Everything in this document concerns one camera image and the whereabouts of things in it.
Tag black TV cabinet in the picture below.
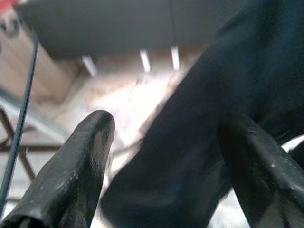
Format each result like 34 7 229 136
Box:
15 0 238 76

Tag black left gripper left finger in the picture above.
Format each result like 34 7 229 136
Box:
0 110 116 228

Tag beige wooden sideboard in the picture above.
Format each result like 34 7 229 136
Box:
0 23 80 105

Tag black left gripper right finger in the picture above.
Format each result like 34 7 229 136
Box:
217 113 304 228

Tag black shirt green print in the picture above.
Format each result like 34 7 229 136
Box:
99 0 304 228

